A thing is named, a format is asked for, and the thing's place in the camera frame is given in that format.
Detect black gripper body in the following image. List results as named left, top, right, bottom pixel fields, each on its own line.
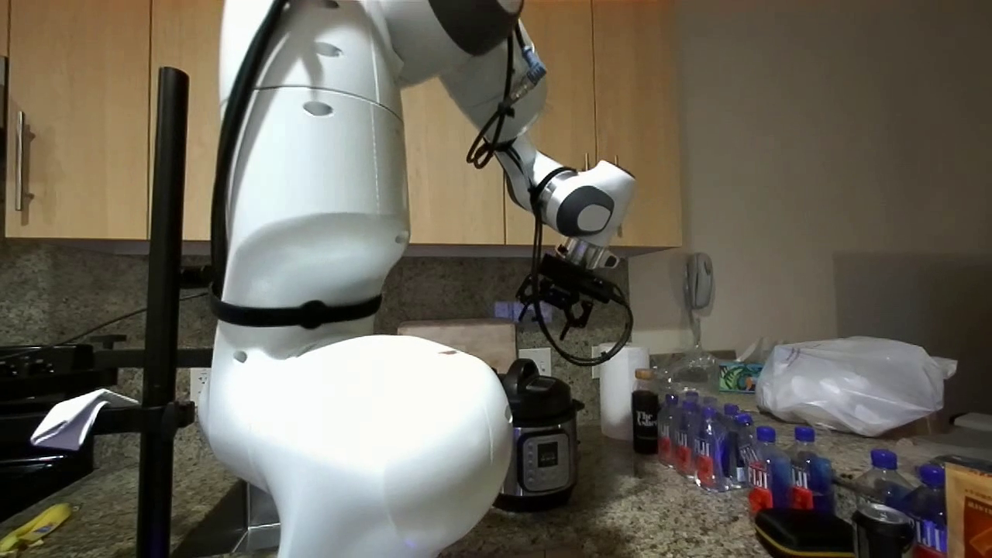
left=533, top=256, right=618, bottom=323

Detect black cooker lid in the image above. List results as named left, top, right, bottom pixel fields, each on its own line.
left=503, top=361, right=582, bottom=426

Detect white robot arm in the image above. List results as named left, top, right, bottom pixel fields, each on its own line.
left=199, top=0, right=633, bottom=558

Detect silver black pressure cooker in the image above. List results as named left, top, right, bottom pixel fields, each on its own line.
left=497, top=399, right=582, bottom=512

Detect white paper towel roll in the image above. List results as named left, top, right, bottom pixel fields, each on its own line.
left=598, top=345, right=647, bottom=442

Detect dark glass jar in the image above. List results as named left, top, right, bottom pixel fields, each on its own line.
left=633, top=368, right=661, bottom=455

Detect Fiji water bottle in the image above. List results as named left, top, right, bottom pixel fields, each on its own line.
left=748, top=426, right=779, bottom=516
left=656, top=395, right=689, bottom=476
left=787, top=426, right=833, bottom=516
left=693, top=406, right=726, bottom=491
left=910, top=465, right=949, bottom=558

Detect colourful tissue box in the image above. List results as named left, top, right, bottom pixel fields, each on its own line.
left=717, top=358, right=767, bottom=395

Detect white plastic bag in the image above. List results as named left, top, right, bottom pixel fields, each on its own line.
left=757, top=337, right=959, bottom=437

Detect black glasses case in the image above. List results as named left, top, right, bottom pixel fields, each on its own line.
left=753, top=508, right=851, bottom=558

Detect black soda can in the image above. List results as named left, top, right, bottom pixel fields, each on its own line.
left=851, top=504, right=915, bottom=558

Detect orange paper snack bag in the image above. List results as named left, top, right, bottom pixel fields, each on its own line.
left=946, top=465, right=992, bottom=558

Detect white folded paper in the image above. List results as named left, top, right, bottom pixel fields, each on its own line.
left=30, top=388, right=134, bottom=450

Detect wooden upper cabinets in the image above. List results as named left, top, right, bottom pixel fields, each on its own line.
left=0, top=0, right=681, bottom=251

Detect black stove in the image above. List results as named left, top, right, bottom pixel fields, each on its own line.
left=0, top=333, right=215, bottom=524

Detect yellow banana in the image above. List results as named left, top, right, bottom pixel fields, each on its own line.
left=0, top=504, right=74, bottom=558

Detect wall telephone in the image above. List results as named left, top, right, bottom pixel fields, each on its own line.
left=684, top=256, right=713, bottom=313

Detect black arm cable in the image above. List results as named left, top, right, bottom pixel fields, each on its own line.
left=461, top=18, right=634, bottom=368

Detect black camera stand pole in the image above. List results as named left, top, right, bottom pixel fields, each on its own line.
left=137, top=64, right=190, bottom=558

